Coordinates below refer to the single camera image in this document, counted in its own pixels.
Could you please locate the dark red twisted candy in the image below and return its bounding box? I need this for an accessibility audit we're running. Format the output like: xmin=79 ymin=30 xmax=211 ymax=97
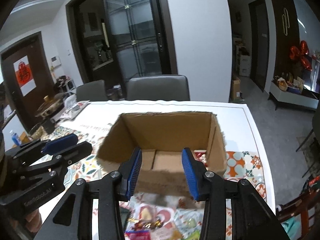
xmin=128 ymin=218 xmax=165 ymax=231

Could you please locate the green jelly snack packet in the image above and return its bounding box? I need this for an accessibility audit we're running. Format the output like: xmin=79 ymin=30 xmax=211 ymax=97
xmin=183 ymin=218 xmax=200 ymax=240

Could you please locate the red candy wrapper packet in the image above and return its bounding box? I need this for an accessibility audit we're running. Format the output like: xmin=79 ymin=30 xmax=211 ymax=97
xmin=124 ymin=230 xmax=151 ymax=240

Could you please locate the yellow cheese snack packet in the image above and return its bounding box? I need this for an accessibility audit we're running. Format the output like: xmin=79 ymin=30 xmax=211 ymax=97
xmin=139 ymin=205 xmax=156 ymax=221

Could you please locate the small dark red snack bar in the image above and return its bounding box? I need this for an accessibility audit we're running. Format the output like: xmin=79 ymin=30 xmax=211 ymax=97
xmin=193 ymin=150 xmax=208 ymax=167

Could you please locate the person left hand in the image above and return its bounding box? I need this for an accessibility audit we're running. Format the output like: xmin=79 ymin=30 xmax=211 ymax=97
xmin=25 ymin=209 xmax=42 ymax=233

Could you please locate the black mug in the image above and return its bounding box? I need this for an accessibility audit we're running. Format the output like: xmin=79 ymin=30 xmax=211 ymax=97
xmin=41 ymin=118 xmax=56 ymax=134

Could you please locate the glass bowl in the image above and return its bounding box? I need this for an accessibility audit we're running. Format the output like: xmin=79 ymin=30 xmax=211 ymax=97
xmin=28 ymin=123 xmax=43 ymax=140

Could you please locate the white patterned snack bag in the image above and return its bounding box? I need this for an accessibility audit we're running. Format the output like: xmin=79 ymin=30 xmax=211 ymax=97
xmin=61 ymin=101 xmax=89 ymax=120

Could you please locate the metal hot pot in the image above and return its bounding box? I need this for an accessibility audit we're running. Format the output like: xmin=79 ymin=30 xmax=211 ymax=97
xmin=35 ymin=94 xmax=63 ymax=118

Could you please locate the blue cap water bottle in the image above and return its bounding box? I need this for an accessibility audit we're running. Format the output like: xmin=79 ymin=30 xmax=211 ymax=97
xmin=10 ymin=130 xmax=22 ymax=146

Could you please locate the red wooden chair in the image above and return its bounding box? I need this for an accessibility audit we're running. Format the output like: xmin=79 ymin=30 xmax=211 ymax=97
xmin=276 ymin=176 xmax=319 ymax=239

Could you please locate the grey dining chair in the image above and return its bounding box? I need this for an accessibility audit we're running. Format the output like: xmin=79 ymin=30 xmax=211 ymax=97
xmin=76 ymin=80 xmax=108 ymax=102
xmin=127 ymin=75 xmax=190 ymax=101

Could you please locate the red paper door decoration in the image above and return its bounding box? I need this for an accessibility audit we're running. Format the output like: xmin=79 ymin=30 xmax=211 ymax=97
xmin=14 ymin=56 xmax=36 ymax=96

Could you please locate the patterned tile tablecloth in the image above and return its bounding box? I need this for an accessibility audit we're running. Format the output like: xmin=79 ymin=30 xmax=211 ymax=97
xmin=41 ymin=126 xmax=267 ymax=239

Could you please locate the brown cardboard box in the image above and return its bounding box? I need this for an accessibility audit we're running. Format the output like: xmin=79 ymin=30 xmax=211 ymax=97
xmin=97 ymin=112 xmax=227 ymax=192

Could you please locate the black glass sliding door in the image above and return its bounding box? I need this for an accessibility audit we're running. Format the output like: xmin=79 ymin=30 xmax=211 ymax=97
xmin=66 ymin=0 xmax=178 ymax=88

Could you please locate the white low cabinet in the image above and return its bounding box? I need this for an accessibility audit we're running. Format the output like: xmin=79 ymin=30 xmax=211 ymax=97
xmin=268 ymin=82 xmax=319 ymax=111

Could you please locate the cardboard box on floor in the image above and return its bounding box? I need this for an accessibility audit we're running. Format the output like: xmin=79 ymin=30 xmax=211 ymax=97
xmin=230 ymin=73 xmax=241 ymax=100

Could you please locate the red foil balloon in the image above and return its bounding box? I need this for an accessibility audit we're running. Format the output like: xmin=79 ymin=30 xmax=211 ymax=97
xmin=290 ymin=40 xmax=312 ymax=71

